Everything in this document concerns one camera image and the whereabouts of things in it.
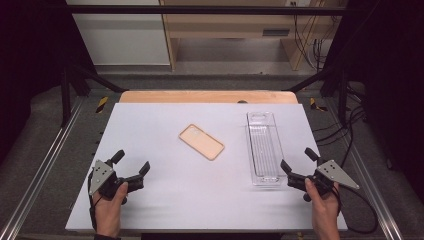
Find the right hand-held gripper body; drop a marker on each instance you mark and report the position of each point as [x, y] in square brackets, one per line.
[333, 173]

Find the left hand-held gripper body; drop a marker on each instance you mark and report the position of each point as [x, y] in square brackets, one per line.
[101, 176]

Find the clear plastic tray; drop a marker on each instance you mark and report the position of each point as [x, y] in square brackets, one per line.
[263, 146]

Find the beige phone case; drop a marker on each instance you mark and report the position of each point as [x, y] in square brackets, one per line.
[201, 142]

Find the person's left hand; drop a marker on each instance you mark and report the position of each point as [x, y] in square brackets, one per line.
[106, 213]

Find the person's right hand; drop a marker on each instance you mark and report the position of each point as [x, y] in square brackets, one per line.
[325, 213]

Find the yellow black tape strip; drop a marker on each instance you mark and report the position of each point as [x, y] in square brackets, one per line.
[102, 104]
[315, 104]

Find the wooden board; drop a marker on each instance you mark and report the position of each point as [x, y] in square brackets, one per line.
[200, 96]

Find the black curtain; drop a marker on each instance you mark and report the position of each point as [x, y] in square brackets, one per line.
[30, 66]
[393, 83]

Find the white cabinet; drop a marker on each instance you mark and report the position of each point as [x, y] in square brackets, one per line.
[123, 43]

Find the wooden desk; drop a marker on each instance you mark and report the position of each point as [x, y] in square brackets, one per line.
[226, 23]

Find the metal floor rail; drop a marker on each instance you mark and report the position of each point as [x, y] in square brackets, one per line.
[43, 166]
[370, 180]

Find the black frame strut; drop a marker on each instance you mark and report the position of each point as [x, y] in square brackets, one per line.
[65, 96]
[342, 96]

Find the black horizontal frame bar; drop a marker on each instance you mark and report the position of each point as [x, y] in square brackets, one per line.
[200, 10]

